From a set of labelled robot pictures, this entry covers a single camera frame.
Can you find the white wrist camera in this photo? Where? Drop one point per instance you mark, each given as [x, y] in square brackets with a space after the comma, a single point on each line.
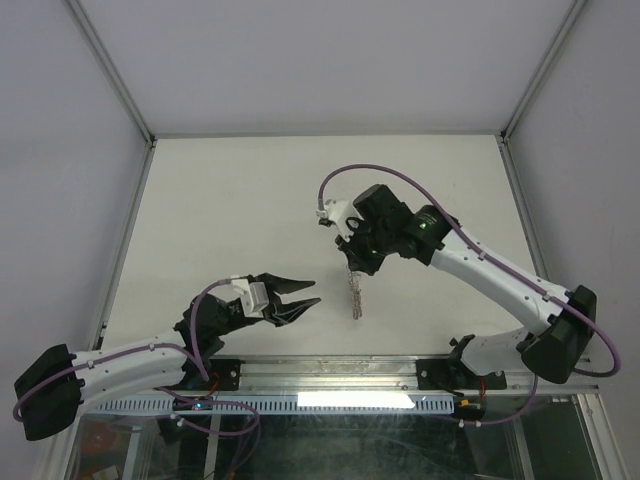
[253, 296]
[338, 213]

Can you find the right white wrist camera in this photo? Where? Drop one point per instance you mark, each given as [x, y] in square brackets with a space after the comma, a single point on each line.
[338, 213]

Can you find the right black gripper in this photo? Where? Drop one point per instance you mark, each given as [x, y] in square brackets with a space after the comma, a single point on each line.
[355, 261]

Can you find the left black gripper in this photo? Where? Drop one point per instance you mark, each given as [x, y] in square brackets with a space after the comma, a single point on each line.
[291, 309]

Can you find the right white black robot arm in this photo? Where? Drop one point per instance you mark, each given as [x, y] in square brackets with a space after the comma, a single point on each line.
[554, 329]

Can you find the metal disc with key rings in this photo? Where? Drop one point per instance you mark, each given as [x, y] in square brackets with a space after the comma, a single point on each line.
[354, 284]

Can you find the white slotted cable duct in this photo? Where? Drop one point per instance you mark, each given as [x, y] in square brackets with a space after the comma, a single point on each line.
[304, 403]

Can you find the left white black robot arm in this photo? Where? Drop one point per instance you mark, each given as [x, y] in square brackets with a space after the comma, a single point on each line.
[61, 385]

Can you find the aluminium mounting rail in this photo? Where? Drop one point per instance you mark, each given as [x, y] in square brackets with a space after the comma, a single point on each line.
[272, 374]

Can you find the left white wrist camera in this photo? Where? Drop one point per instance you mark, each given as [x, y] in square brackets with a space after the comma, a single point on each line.
[253, 296]

